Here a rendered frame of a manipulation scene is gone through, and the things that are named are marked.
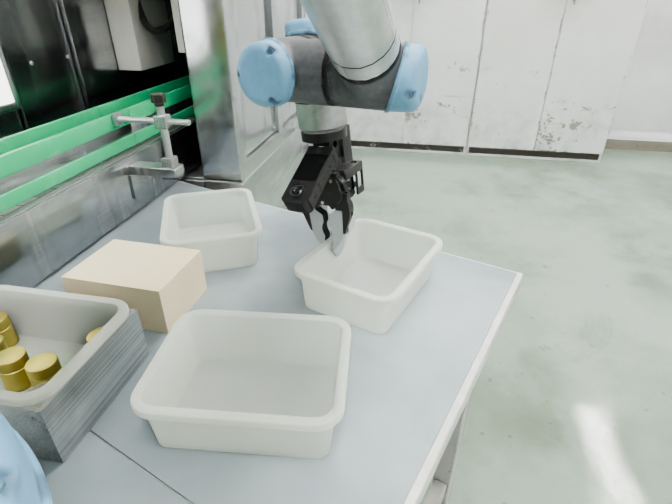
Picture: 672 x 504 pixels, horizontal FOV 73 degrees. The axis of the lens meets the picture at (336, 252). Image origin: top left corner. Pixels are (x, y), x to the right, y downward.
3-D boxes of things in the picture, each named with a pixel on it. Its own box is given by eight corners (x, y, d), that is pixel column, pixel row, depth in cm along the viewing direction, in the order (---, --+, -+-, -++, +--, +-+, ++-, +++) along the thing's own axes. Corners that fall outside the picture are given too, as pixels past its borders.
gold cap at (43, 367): (75, 380, 56) (65, 353, 54) (54, 402, 53) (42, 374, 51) (50, 376, 57) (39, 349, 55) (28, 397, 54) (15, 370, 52)
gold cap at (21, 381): (45, 373, 57) (33, 347, 55) (23, 395, 54) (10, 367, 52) (20, 369, 58) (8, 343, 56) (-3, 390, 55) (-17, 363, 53)
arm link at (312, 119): (329, 104, 64) (282, 105, 68) (332, 137, 66) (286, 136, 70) (353, 94, 69) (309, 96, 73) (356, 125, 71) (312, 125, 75)
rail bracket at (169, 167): (138, 190, 106) (115, 89, 95) (206, 195, 103) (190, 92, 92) (126, 198, 102) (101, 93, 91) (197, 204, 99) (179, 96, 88)
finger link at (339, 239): (364, 246, 81) (358, 196, 77) (348, 261, 76) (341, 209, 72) (348, 244, 82) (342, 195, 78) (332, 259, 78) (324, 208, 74)
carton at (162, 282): (124, 276, 80) (113, 239, 77) (207, 288, 77) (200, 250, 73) (75, 317, 70) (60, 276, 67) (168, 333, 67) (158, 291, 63)
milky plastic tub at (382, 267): (442, 280, 82) (448, 237, 77) (387, 354, 65) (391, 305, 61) (356, 255, 90) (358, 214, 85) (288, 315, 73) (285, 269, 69)
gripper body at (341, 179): (366, 194, 78) (360, 122, 72) (342, 212, 71) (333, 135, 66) (328, 191, 81) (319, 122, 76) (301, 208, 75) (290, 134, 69)
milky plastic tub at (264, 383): (194, 356, 65) (183, 306, 60) (351, 366, 63) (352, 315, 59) (137, 467, 50) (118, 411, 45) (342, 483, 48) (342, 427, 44)
